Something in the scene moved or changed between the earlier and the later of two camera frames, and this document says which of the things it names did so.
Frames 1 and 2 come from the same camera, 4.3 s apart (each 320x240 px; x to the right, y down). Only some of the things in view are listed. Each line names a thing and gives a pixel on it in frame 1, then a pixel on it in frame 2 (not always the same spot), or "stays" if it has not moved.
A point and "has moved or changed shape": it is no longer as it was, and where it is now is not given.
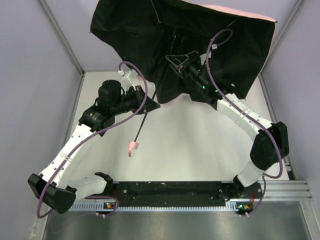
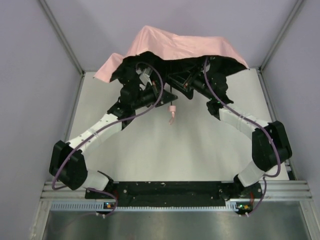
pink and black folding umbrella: x=185 y=48 has moved or changed shape
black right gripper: x=185 y=67 -> x=183 y=83
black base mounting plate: x=183 y=192 stays
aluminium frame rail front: x=286 y=190 stays
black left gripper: x=140 y=97 -> x=161 y=97
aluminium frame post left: x=62 y=36 stays
